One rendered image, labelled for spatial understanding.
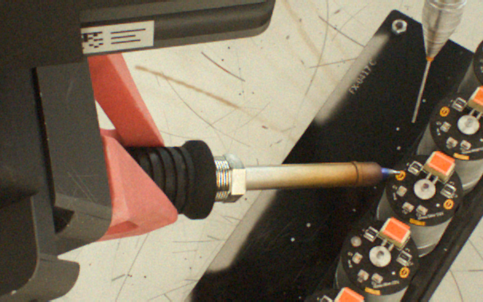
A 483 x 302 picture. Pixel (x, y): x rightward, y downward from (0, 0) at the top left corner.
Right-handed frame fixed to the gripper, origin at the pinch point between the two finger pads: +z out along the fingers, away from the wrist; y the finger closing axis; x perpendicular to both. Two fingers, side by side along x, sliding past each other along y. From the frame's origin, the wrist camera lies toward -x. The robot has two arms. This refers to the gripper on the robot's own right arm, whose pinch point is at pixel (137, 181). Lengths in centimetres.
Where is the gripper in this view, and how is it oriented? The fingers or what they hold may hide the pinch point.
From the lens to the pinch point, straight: 31.5
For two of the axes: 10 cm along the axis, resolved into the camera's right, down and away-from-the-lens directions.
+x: -8.5, 3.3, 4.1
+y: -1.9, -9.2, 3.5
